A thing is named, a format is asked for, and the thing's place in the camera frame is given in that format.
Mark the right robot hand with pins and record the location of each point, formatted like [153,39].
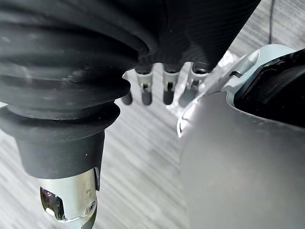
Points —
[71,71]

